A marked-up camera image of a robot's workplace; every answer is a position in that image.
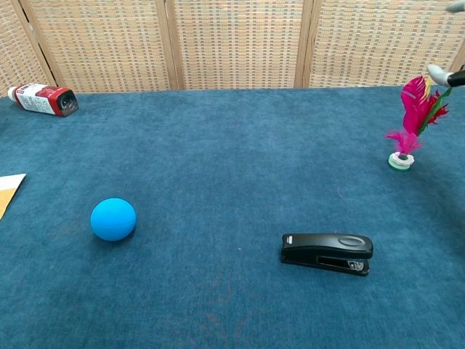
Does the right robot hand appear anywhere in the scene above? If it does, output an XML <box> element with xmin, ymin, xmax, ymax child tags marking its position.
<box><xmin>426</xmin><ymin>0</ymin><xmax>465</xmax><ymax>88</ymax></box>

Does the pink feather shuttlecock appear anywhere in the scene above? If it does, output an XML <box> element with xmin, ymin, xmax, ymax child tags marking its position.
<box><xmin>384</xmin><ymin>75</ymin><xmax>453</xmax><ymax>172</ymax></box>

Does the woven folding screen panel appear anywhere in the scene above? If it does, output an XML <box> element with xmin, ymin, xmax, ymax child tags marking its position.
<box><xmin>294</xmin><ymin>0</ymin><xmax>465</xmax><ymax>89</ymax></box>
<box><xmin>165</xmin><ymin>0</ymin><xmax>314</xmax><ymax>91</ymax></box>
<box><xmin>0</xmin><ymin>0</ymin><xmax>56</xmax><ymax>97</ymax></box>
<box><xmin>20</xmin><ymin>0</ymin><xmax>185</xmax><ymax>94</ymax></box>

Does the black stapler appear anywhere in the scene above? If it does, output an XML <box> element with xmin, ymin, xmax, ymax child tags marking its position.
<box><xmin>279</xmin><ymin>233</ymin><xmax>374</xmax><ymax>276</ymax></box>

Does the blue table cloth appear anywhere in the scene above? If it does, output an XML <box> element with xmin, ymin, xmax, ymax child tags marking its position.
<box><xmin>0</xmin><ymin>84</ymin><xmax>465</xmax><ymax>349</ymax></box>

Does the blue ball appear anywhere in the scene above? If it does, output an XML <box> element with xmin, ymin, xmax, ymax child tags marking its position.
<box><xmin>89</xmin><ymin>197</ymin><xmax>137</xmax><ymax>241</ymax></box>

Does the red white labelled bottle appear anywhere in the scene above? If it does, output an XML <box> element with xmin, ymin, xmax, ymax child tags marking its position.
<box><xmin>7</xmin><ymin>82</ymin><xmax>80</xmax><ymax>118</ymax></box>

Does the yellow white paper envelope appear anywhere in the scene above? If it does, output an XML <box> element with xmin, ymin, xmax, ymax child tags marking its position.
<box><xmin>0</xmin><ymin>173</ymin><xmax>27</xmax><ymax>221</ymax></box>

